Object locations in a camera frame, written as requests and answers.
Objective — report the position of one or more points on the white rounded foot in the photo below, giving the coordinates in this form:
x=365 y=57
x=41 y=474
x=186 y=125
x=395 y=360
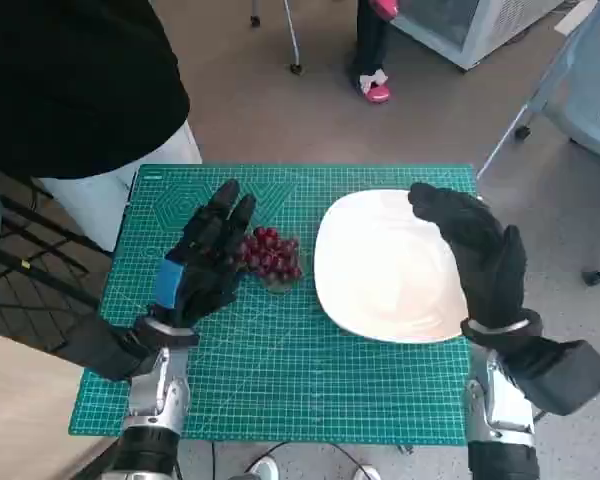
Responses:
x=264 y=469
x=367 y=472

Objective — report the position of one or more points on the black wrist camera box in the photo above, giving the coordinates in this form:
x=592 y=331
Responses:
x=105 y=350
x=565 y=375

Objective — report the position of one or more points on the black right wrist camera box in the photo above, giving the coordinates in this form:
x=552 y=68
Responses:
x=565 y=375

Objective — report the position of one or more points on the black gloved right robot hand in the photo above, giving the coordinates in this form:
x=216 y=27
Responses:
x=490 y=270

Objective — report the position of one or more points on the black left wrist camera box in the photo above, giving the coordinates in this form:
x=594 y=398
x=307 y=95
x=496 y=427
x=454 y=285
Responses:
x=105 y=350

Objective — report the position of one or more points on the grey mesh chair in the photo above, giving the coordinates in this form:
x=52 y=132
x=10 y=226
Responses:
x=590 y=110

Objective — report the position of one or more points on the white cabinet with glass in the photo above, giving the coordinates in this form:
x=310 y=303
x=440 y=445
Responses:
x=500 y=20

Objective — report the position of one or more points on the beige wooden board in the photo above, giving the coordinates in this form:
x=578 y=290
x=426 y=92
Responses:
x=20 y=425

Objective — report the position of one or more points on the metal chair legs with casters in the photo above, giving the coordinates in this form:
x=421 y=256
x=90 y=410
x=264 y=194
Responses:
x=294 y=35

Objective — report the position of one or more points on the green cutting mat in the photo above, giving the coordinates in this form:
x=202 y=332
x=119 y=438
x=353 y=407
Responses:
x=290 y=370

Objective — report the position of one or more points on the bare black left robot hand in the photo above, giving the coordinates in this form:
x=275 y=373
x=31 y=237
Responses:
x=200 y=280

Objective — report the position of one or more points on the red toy grape bunch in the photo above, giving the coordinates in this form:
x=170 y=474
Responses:
x=275 y=255

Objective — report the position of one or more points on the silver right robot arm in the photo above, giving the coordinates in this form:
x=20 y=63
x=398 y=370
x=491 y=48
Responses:
x=500 y=405

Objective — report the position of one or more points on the white square plate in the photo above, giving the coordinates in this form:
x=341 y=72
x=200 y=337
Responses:
x=380 y=270

